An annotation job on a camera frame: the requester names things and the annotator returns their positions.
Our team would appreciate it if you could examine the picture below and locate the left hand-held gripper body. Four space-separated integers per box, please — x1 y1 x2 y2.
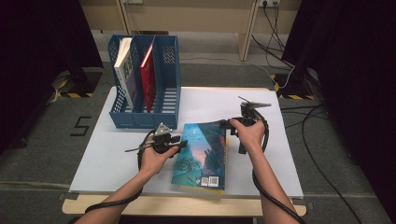
152 121 176 154

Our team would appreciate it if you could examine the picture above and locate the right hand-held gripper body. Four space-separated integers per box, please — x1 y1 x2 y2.
232 96 272 127

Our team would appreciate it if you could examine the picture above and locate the blue plastic file rack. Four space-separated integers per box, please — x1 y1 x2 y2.
106 33 182 130

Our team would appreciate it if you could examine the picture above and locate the teal illustrated book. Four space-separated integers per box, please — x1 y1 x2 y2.
170 119 233 191

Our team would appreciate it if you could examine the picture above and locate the red book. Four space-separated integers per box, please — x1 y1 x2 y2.
139 41 157 114

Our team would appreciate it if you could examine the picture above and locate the white book with picture grid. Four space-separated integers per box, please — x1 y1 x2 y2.
113 36 138 111

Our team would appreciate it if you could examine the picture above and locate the person's right hand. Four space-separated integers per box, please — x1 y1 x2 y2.
229 119 266 155

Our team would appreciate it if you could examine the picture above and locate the person's left hand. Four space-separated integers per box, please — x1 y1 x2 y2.
138 146 181 180

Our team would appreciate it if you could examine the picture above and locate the black stand base hazard tape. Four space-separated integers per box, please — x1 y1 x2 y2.
58 67 104 99
270 68 319 101

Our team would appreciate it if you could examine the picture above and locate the black curtain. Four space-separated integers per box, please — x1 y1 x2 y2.
0 0 105 155
280 0 396 222

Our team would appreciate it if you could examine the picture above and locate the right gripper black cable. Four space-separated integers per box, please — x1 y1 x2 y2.
251 106 307 224

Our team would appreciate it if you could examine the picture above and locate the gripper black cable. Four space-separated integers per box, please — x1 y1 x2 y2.
66 129 157 224
251 106 307 224

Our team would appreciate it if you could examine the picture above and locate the short black floor cable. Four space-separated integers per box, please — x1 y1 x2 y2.
279 104 325 111

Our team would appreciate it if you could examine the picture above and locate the thick black power cable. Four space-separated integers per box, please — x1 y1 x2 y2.
250 34 296 69

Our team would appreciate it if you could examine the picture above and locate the light wooden desk frame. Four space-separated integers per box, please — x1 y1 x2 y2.
78 0 303 63

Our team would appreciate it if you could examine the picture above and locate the long black floor cable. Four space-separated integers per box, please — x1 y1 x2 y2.
301 104 363 224

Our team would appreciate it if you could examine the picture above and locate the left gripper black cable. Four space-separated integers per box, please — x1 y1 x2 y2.
66 129 157 224

